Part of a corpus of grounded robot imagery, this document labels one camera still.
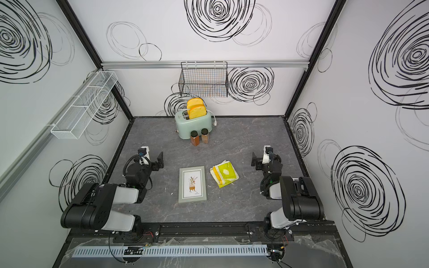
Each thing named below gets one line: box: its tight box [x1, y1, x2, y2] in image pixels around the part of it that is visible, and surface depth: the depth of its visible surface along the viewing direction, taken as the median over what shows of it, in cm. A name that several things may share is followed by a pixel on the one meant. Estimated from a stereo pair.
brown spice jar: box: [201, 127, 209, 144], surface depth 103 cm
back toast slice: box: [186, 97, 204, 114], surface depth 101 cm
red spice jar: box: [190, 130, 200, 147], surface depth 101 cm
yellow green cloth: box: [209, 159, 240, 189], surface depth 92 cm
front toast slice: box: [188, 104, 208, 120], surface depth 98 cm
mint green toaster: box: [174, 109, 213, 140], surface depth 102 cm
